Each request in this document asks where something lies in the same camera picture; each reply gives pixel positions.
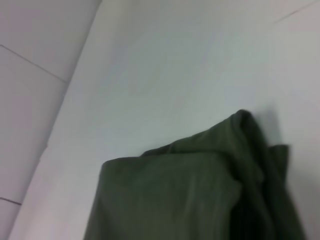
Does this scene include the dark green FREE t-shirt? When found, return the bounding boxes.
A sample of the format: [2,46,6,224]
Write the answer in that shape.
[83,108,308,240]

